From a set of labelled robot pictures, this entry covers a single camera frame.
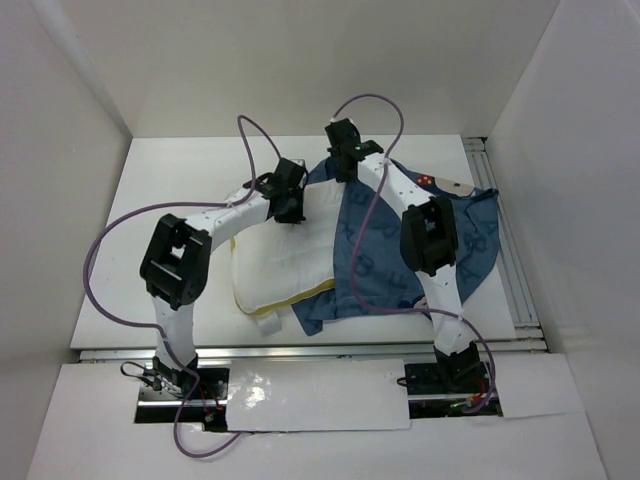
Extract white pillow with yellow edge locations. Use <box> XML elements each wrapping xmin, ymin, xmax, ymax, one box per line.
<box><xmin>231</xmin><ymin>181</ymin><xmax>344</xmax><ymax>337</ymax></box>

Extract blue cartoon print pillowcase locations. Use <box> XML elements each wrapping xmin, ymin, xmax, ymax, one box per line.
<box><xmin>290</xmin><ymin>155</ymin><xmax>501</xmax><ymax>337</ymax></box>

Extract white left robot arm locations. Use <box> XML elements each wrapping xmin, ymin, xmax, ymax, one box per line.
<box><xmin>140</xmin><ymin>158</ymin><xmax>308</xmax><ymax>399</ymax></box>

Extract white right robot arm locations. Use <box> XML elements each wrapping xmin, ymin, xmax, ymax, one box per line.
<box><xmin>325</xmin><ymin>119</ymin><xmax>480</xmax><ymax>392</ymax></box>

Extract white cover sheet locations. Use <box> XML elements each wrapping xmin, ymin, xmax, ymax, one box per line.
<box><xmin>225</xmin><ymin>359</ymin><xmax>411</xmax><ymax>432</ymax></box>

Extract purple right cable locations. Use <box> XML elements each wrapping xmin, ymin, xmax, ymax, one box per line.
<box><xmin>331</xmin><ymin>93</ymin><xmax>499</xmax><ymax>412</ymax></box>

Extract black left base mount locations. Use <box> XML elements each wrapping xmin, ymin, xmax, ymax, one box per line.
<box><xmin>120</xmin><ymin>361</ymin><xmax>230</xmax><ymax>433</ymax></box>

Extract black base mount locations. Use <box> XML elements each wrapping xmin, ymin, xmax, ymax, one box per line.
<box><xmin>396</xmin><ymin>362</ymin><xmax>502</xmax><ymax>420</ymax></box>
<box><xmin>120</xmin><ymin>361</ymin><xmax>230</xmax><ymax>433</ymax></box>

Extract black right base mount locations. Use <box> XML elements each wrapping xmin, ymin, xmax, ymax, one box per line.
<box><xmin>396</xmin><ymin>362</ymin><xmax>502</xmax><ymax>420</ymax></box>

